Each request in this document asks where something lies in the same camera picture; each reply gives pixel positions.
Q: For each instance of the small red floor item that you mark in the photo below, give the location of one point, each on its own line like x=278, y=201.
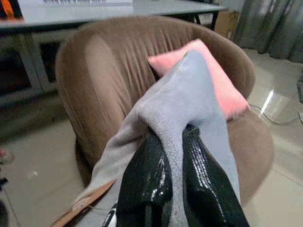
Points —
x=4, y=154

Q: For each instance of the pink pillow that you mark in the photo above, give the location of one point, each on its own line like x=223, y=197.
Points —
x=227, y=94

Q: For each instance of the grey table with black legs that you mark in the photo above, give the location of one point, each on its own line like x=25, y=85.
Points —
x=94, y=14

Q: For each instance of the grey pillow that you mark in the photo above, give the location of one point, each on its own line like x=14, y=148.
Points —
x=184, y=94

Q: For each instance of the grey curtain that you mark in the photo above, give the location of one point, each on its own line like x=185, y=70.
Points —
x=267, y=26

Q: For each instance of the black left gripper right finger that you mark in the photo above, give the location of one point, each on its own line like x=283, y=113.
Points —
x=206, y=189

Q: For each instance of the brown round velvet sofa chair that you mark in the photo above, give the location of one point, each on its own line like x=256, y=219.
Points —
x=106, y=82

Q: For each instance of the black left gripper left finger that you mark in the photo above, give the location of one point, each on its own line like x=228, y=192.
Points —
x=146, y=184

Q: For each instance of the cardboard box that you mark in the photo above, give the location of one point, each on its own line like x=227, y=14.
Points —
x=226, y=23

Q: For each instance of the orange object on table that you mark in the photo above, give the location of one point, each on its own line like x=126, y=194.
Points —
x=10, y=8

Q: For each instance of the white cabinet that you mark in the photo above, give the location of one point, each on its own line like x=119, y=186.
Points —
x=28, y=66

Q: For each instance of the black backpack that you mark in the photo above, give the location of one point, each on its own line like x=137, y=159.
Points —
x=2, y=212

